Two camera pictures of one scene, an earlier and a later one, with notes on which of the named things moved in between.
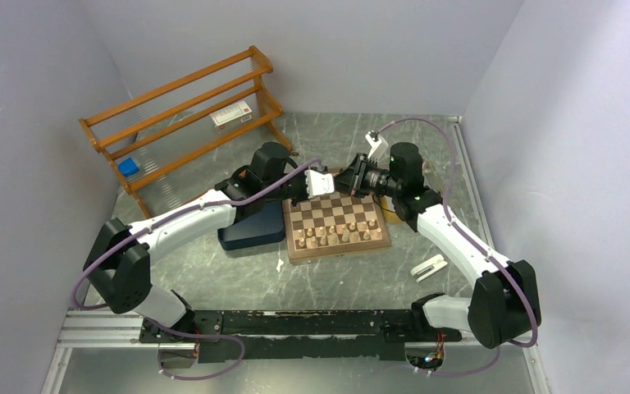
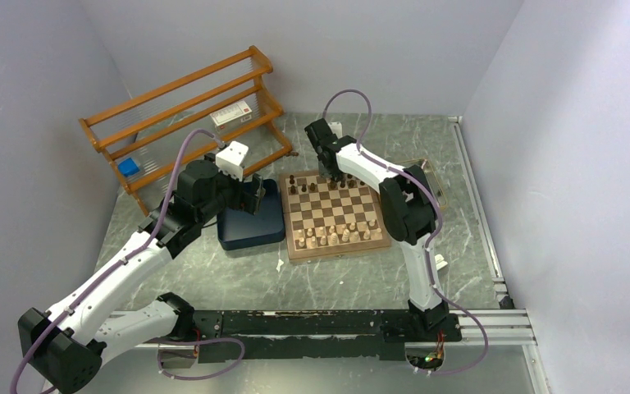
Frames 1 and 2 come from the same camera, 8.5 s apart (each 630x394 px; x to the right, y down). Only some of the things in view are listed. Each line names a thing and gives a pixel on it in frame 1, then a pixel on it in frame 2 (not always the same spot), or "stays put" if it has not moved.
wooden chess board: x=332 y=225 stays put
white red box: x=232 y=116 stays put
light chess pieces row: x=339 y=234 stays put
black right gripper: x=349 y=180 to x=330 y=173
